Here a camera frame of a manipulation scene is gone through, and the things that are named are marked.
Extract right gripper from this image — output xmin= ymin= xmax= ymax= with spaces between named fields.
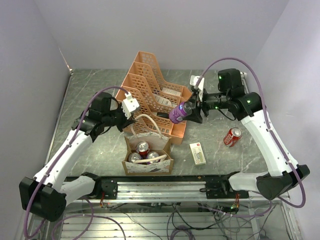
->
xmin=182 ymin=88 xmax=230 ymax=123

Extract purple soda can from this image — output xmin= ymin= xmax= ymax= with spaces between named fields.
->
xmin=168 ymin=101 xmax=193 ymax=124
xmin=147 ymin=151 xmax=160 ymax=164

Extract red soda can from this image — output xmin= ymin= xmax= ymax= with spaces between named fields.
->
xmin=136 ymin=141 xmax=150 ymax=158
xmin=223 ymin=127 xmax=242 ymax=147

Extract purple Fanta can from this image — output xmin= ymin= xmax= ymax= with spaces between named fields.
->
xmin=127 ymin=152 xmax=142 ymax=163

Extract red soda can front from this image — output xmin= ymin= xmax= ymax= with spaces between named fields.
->
xmin=223 ymin=127 xmax=242 ymax=147

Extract purple soda can front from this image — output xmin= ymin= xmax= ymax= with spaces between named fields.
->
xmin=147 ymin=151 xmax=160 ymax=164

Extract brown canvas tote bag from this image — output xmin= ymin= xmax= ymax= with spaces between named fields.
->
xmin=121 ymin=113 xmax=175 ymax=176

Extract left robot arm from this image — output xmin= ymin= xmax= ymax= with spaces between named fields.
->
xmin=19 ymin=92 xmax=140 ymax=222

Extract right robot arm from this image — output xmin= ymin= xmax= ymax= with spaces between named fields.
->
xmin=185 ymin=68 xmax=310 ymax=200

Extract white papers in organizer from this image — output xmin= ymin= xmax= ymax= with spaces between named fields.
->
xmin=153 ymin=87 xmax=182 ymax=107

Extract peach plastic file organizer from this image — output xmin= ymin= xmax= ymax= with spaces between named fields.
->
xmin=121 ymin=51 xmax=192 ymax=145

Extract white green cardboard box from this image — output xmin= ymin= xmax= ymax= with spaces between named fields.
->
xmin=189 ymin=142 xmax=206 ymax=166

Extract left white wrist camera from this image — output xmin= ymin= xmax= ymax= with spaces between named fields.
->
xmin=121 ymin=92 xmax=141 ymax=120

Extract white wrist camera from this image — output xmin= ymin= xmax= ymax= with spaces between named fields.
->
xmin=189 ymin=75 xmax=205 ymax=93
xmin=121 ymin=92 xmax=141 ymax=120

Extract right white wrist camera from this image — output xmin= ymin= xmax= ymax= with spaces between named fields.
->
xmin=189 ymin=75 xmax=205 ymax=93

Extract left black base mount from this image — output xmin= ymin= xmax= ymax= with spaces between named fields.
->
xmin=97 ymin=177 xmax=118 ymax=200

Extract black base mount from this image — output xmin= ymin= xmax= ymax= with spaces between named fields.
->
xmin=199 ymin=171 xmax=249 ymax=199
xmin=97 ymin=177 xmax=118 ymax=200

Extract aluminium mounting rail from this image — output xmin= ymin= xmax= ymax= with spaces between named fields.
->
xmin=64 ymin=181 xmax=291 ymax=203

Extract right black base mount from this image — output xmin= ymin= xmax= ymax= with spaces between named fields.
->
xmin=199 ymin=171 xmax=249 ymax=199

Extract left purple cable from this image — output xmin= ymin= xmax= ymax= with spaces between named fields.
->
xmin=22 ymin=86 xmax=131 ymax=240

